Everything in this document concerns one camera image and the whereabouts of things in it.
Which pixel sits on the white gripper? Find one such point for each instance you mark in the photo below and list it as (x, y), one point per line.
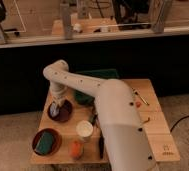
(55, 106)

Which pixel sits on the purple bowl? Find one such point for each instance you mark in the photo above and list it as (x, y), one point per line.
(64, 114)

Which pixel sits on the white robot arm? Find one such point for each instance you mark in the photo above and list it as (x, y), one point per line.
(124, 135)

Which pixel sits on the wooden table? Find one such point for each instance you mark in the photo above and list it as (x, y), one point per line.
(156, 127)

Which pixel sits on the white cup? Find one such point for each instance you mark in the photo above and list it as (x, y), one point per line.
(84, 130)

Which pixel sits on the green sponge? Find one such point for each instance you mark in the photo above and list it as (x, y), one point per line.
(45, 143)

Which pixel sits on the small orange object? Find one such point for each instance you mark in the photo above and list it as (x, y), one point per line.
(138, 104)

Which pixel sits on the wooden board in background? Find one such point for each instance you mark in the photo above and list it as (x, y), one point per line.
(87, 26)

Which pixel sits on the grey metal frame post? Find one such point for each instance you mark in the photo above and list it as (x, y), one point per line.
(66, 21)

